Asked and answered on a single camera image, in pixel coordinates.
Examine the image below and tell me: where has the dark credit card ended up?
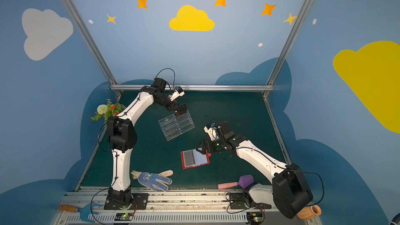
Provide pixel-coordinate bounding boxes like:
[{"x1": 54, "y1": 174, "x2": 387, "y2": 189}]
[
  {"x1": 174, "y1": 104, "x2": 188, "y2": 117},
  {"x1": 182, "y1": 150, "x2": 195, "y2": 168}
]

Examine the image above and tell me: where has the red card holder wallet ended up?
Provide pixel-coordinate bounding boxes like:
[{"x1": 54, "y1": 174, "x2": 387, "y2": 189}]
[{"x1": 180, "y1": 150, "x2": 210, "y2": 169}]

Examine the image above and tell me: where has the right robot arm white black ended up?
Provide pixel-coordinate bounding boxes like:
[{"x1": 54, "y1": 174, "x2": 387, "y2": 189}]
[{"x1": 196, "y1": 122, "x2": 314, "y2": 219}]

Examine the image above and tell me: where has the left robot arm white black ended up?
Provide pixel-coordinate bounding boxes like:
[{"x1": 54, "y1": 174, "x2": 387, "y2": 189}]
[{"x1": 104, "y1": 78, "x2": 187, "y2": 210}]

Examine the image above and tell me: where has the clear acrylic card organizer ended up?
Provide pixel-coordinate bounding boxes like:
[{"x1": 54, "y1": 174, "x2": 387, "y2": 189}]
[{"x1": 158, "y1": 110, "x2": 195, "y2": 141}]

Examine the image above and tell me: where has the purple pink toy shovel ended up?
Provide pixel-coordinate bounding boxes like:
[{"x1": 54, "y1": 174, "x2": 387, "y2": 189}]
[{"x1": 218, "y1": 175, "x2": 255, "y2": 190}]

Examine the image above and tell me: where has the horizontal aluminium back bar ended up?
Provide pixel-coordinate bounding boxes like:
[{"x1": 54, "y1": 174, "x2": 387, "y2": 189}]
[{"x1": 110, "y1": 84, "x2": 274, "y2": 92}]

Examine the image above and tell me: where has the white pot with flowers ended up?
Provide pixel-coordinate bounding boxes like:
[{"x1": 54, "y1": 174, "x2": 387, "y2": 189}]
[{"x1": 91, "y1": 99, "x2": 126, "y2": 123}]

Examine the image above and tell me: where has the blue dotted work glove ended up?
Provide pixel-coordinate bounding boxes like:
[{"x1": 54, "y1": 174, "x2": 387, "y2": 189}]
[{"x1": 131, "y1": 170, "x2": 174, "y2": 192}]

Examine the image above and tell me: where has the right green circuit board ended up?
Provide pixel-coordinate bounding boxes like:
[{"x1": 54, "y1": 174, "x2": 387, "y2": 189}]
[{"x1": 245, "y1": 212, "x2": 264, "y2": 225}]

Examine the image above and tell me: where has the green circuit board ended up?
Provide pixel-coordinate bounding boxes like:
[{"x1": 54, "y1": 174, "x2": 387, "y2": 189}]
[
  {"x1": 115, "y1": 213, "x2": 134, "y2": 221},
  {"x1": 245, "y1": 212, "x2": 264, "y2": 225}
]

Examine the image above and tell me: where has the terracotta clay vase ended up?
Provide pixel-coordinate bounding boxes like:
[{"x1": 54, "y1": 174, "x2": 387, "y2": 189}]
[{"x1": 297, "y1": 205, "x2": 322, "y2": 220}]

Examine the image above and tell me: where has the left green circuit board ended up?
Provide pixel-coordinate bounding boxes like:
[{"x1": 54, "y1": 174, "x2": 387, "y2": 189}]
[{"x1": 115, "y1": 213, "x2": 134, "y2": 221}]

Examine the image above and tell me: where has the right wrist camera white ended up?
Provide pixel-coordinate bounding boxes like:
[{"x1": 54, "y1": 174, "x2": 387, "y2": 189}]
[{"x1": 204, "y1": 124, "x2": 219, "y2": 141}]

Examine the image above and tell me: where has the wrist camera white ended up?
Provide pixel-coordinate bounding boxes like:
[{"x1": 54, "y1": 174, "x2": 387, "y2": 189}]
[
  {"x1": 169, "y1": 86, "x2": 185, "y2": 101},
  {"x1": 204, "y1": 124, "x2": 219, "y2": 141}
]

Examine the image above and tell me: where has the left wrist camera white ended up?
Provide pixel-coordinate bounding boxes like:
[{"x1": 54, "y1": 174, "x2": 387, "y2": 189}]
[{"x1": 169, "y1": 86, "x2": 185, "y2": 101}]

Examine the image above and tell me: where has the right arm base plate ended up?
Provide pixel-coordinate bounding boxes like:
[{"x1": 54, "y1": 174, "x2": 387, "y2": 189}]
[{"x1": 226, "y1": 192, "x2": 272, "y2": 210}]

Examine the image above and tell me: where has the aluminium rail frame front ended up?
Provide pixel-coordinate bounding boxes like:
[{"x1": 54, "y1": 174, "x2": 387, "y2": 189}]
[{"x1": 51, "y1": 187, "x2": 322, "y2": 225}]

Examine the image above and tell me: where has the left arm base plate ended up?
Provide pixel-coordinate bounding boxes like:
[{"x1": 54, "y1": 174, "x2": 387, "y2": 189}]
[{"x1": 104, "y1": 193, "x2": 149, "y2": 210}]

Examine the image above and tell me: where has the left diagonal aluminium post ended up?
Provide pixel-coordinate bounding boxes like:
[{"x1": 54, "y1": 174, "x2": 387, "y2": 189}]
[{"x1": 61, "y1": 0, "x2": 118, "y2": 86}]

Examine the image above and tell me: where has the diagonal aluminium post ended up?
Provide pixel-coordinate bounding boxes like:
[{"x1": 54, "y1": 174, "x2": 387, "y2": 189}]
[
  {"x1": 262, "y1": 0, "x2": 314, "y2": 100},
  {"x1": 61, "y1": 0, "x2": 118, "y2": 86}
]

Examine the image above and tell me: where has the blue fork wooden handle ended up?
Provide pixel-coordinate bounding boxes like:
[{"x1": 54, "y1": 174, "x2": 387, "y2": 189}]
[{"x1": 58, "y1": 204, "x2": 103, "y2": 223}]

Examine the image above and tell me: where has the right diagonal aluminium post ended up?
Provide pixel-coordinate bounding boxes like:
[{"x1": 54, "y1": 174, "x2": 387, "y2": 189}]
[{"x1": 262, "y1": 0, "x2": 314, "y2": 100}]

